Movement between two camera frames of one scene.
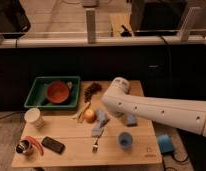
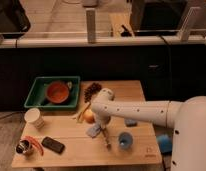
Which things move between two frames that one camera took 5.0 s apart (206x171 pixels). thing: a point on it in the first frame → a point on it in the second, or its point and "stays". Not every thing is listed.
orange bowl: x=57 y=92 stays
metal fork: x=96 y=146 → x=108 y=144
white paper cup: x=34 y=116 stays
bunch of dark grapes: x=91 y=90 stays
